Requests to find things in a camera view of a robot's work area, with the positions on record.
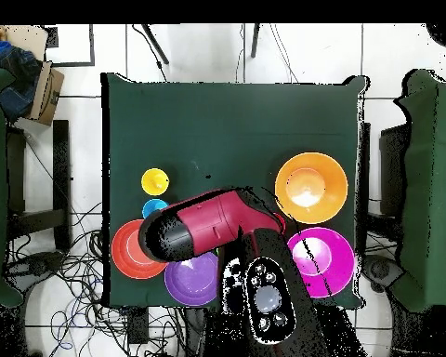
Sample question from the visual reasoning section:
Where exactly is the dark green tablecloth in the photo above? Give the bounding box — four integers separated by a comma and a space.
100, 72, 371, 310

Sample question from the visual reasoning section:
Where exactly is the yellow cup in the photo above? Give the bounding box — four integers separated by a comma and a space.
140, 167, 171, 197

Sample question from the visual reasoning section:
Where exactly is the blue cup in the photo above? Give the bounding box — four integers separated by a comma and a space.
141, 198, 170, 219

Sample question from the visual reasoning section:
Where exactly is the large orange bowl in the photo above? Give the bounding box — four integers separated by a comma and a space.
273, 151, 349, 225

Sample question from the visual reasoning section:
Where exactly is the purple bowl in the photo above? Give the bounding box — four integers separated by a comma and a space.
164, 251, 220, 308

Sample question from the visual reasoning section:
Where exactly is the red-orange bowl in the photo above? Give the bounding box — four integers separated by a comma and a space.
111, 218, 170, 281

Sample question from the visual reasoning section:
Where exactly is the large pink bowl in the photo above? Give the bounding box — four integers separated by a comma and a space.
286, 226, 357, 299

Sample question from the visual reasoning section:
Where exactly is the black tripod leg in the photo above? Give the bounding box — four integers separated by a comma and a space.
140, 23, 170, 65
250, 23, 262, 59

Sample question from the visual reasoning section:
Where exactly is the brown cardboard box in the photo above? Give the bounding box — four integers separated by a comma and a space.
23, 60, 65, 126

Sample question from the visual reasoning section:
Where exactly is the blue fabric bundle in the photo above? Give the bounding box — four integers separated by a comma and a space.
0, 38, 42, 122

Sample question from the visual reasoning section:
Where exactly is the tangle of floor cables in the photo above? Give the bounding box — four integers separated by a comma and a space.
7, 202, 187, 357

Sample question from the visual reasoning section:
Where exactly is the black stool frame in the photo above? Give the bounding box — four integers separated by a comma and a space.
5, 119, 72, 254

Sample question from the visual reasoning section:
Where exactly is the black pedestal foot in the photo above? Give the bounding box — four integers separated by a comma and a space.
363, 254, 402, 293
3, 250, 66, 287

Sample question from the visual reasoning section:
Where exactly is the white panel black frame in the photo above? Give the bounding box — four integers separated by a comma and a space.
44, 23, 96, 68

